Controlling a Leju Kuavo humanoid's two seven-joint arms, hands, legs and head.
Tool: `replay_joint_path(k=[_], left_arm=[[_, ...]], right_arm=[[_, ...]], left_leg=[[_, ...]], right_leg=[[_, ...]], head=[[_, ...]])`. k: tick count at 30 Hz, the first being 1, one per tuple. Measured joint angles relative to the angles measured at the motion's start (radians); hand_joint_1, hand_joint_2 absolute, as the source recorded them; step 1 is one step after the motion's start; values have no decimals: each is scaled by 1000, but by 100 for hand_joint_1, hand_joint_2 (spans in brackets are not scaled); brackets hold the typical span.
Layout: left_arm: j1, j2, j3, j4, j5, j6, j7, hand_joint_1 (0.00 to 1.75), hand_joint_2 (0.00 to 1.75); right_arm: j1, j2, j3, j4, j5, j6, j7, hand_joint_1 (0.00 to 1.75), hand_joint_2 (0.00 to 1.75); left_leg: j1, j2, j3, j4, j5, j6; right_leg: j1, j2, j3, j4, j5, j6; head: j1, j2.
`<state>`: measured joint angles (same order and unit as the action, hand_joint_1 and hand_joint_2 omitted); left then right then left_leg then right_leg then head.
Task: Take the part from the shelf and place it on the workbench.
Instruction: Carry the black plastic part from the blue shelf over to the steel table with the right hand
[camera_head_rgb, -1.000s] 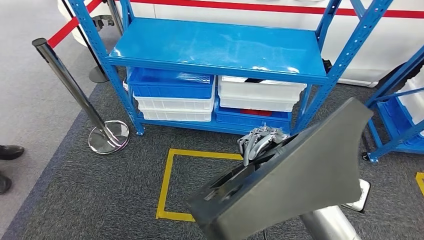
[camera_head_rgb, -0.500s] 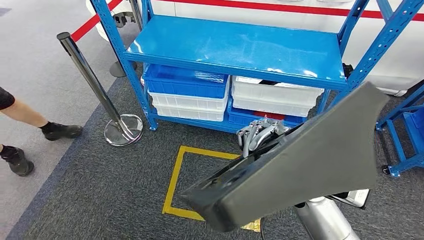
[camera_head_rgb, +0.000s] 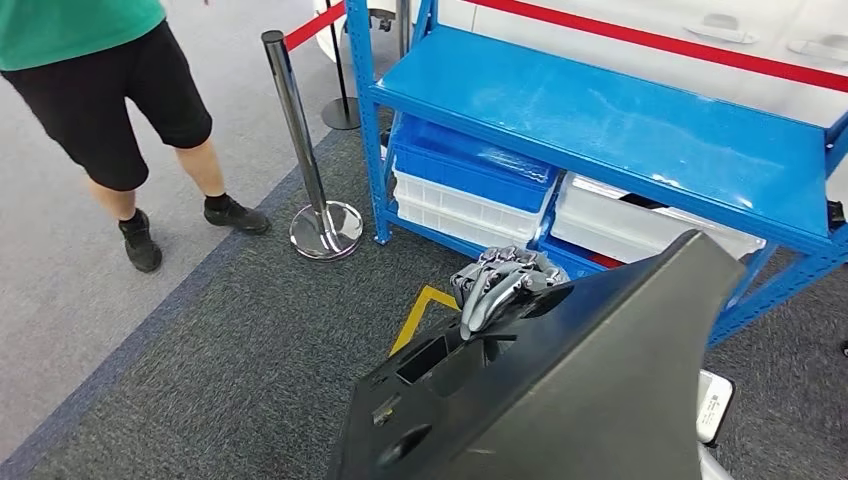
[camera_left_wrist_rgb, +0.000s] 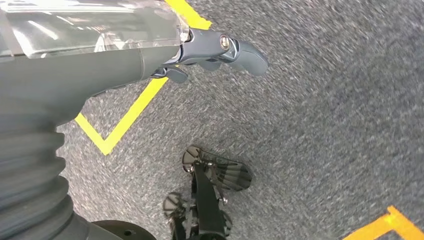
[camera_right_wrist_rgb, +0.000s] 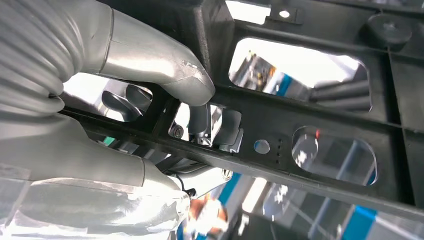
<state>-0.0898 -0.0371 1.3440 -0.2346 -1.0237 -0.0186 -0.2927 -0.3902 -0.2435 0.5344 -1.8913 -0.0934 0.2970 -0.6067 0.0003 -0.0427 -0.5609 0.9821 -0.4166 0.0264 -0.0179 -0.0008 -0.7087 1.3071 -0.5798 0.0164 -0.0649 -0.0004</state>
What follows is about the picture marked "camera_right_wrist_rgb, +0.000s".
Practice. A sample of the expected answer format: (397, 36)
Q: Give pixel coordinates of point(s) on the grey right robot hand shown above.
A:
(82, 198)

